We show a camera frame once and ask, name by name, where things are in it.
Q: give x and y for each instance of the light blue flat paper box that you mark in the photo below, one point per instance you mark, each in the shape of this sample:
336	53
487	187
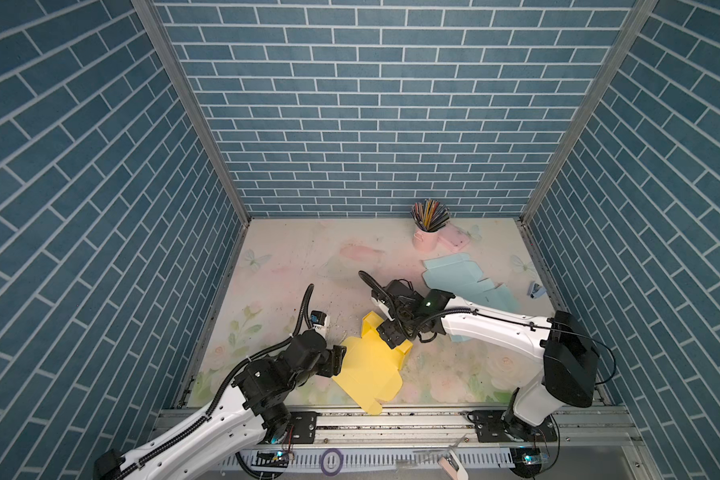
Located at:
458	274

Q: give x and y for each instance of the yellow paper box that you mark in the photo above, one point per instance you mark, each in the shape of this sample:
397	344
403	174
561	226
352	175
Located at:
370	372

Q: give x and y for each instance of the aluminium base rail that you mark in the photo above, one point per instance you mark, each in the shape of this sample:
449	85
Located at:
599	442

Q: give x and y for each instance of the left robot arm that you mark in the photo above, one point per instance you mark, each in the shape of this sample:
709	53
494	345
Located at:
248	409

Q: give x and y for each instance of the pink flat paper box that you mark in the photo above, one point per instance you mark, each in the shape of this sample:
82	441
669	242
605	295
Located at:
453	238

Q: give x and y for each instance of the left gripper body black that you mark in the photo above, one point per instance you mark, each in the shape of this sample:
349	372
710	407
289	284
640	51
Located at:
327	365

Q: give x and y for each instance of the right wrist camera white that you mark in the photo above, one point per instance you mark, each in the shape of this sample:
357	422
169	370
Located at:
384	301

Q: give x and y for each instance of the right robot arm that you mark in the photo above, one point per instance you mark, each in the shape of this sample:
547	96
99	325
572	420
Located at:
566	359

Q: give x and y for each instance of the aluminium corner post left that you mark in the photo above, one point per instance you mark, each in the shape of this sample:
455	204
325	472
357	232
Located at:
157	33

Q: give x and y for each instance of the pink metal pencil cup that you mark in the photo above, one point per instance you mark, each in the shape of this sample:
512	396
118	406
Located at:
425	241

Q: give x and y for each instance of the aluminium corner post right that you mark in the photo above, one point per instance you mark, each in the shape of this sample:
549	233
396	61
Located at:
633	24

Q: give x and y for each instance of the white pink clip tool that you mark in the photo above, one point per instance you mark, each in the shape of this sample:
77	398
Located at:
452	466

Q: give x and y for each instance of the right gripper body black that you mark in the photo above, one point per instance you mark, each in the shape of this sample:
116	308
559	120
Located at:
395	330

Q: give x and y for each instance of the aluminium corner post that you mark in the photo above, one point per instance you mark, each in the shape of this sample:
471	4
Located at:
157	33
633	24

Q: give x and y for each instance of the coloured pencils bundle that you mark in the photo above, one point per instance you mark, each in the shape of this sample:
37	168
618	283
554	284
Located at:
429	215

